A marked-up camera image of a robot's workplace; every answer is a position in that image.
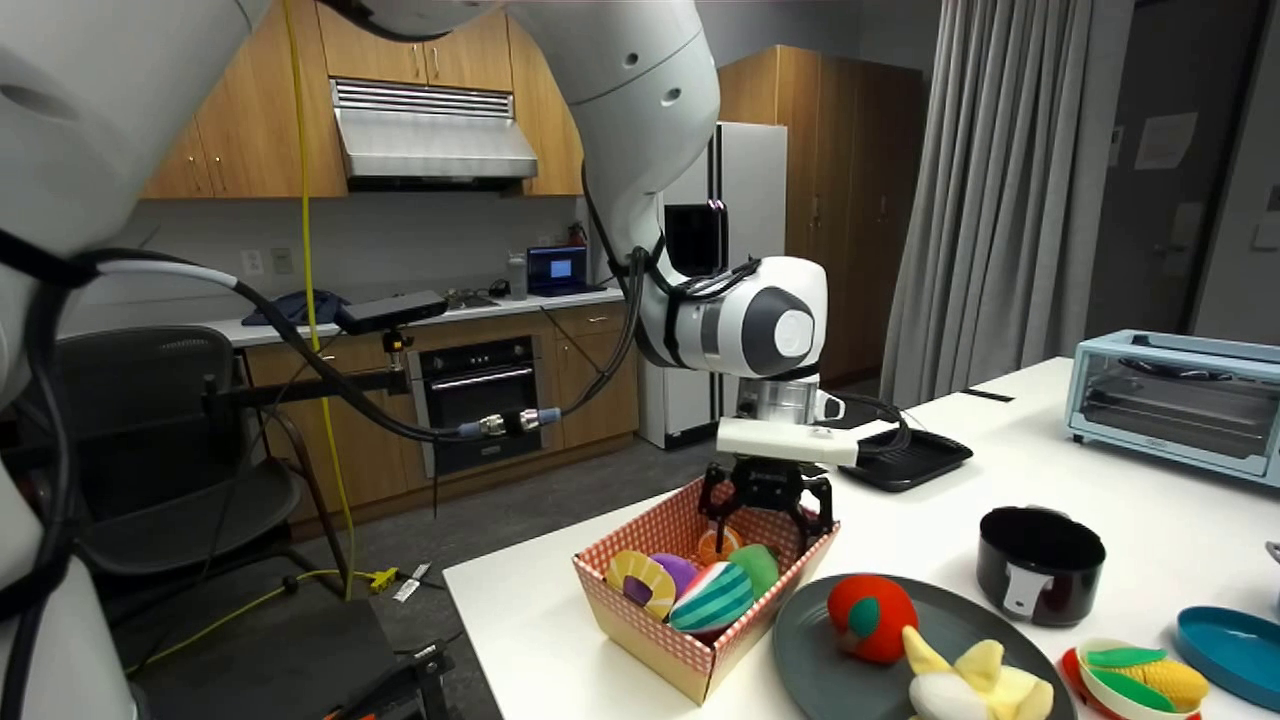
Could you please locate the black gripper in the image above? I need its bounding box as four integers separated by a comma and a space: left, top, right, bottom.
702, 456, 834, 548

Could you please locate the orange plush toy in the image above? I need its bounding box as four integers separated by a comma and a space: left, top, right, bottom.
829, 575, 919, 664

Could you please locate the banana plush toy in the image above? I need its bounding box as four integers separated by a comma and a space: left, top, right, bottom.
901, 630, 1055, 720

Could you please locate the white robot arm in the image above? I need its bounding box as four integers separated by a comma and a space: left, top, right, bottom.
324, 0, 834, 551

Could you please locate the watermelon slice plush toy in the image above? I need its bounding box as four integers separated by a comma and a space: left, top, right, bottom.
667, 564, 757, 638

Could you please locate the purple eggplant plush toy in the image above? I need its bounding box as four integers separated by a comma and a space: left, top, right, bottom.
651, 551, 702, 596

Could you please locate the dark grey round plate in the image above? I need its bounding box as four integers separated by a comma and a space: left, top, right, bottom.
772, 575, 1075, 720

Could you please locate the corn plush in bowl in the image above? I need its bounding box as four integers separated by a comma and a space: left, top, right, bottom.
1060, 642, 1209, 720

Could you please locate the red checkered cardboard basket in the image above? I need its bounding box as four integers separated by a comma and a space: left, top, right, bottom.
578, 480, 836, 706

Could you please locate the black square baking tray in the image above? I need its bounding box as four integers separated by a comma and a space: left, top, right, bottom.
849, 428, 972, 492

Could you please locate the white refrigerator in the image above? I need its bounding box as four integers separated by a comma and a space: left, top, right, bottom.
640, 122, 787, 449

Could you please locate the black cooking pot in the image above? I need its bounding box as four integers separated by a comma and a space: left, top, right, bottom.
978, 507, 1110, 630

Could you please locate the small blue screen device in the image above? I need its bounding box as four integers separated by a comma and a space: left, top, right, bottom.
523, 247, 588, 296

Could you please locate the black built-in oven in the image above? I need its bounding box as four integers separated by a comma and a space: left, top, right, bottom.
422, 338, 542, 475

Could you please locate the grey curtain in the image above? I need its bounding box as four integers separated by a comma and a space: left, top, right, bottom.
882, 0, 1138, 408

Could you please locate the light blue toaster oven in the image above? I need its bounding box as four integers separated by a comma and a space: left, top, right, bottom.
1065, 327, 1280, 487

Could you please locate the silver range hood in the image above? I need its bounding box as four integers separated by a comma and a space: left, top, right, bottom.
331, 82, 535, 185

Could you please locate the black office chair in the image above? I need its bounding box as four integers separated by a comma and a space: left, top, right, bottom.
57, 327, 304, 624

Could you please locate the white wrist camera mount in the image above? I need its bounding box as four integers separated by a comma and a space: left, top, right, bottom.
718, 380, 901, 467

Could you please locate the yellow donut ring plush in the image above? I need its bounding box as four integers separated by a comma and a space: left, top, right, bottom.
603, 548, 677, 620

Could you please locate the yellow hanging cable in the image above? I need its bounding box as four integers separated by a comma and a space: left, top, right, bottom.
277, 0, 403, 674

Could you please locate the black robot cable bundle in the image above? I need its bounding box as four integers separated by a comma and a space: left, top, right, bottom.
0, 225, 752, 720

